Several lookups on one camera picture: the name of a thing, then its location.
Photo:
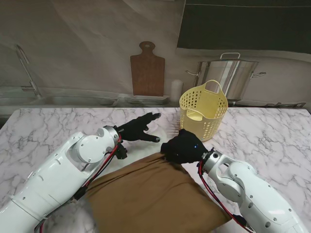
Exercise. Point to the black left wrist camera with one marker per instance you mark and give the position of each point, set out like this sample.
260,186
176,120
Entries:
121,151

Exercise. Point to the large steel stockpot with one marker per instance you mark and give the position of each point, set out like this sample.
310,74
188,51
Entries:
233,75

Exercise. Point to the brown wooden cutting board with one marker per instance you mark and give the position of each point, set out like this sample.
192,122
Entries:
147,72

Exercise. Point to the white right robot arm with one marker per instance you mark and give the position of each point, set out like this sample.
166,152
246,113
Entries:
247,189

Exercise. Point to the brown pillowcase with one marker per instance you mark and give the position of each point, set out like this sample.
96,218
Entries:
155,194

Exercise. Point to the steel kitchen sink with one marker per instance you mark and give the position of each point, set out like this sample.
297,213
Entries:
73,100

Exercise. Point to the black stove grate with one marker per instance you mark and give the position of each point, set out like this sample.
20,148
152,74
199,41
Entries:
286,105

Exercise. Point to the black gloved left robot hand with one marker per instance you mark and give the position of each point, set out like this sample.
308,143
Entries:
136,129

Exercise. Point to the yellow perforated laundry basket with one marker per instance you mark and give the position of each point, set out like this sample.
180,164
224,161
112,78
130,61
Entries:
206,106

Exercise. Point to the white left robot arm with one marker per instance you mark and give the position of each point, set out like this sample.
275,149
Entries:
60,174

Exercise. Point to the stack of white plates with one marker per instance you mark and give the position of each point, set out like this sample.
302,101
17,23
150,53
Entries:
145,100

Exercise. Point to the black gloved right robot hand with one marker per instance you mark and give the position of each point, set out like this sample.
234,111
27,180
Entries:
184,148

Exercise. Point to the chrome kitchen faucet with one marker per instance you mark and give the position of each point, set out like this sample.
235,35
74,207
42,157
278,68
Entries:
37,92

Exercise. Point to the dark range hood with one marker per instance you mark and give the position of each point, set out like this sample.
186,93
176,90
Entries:
243,24

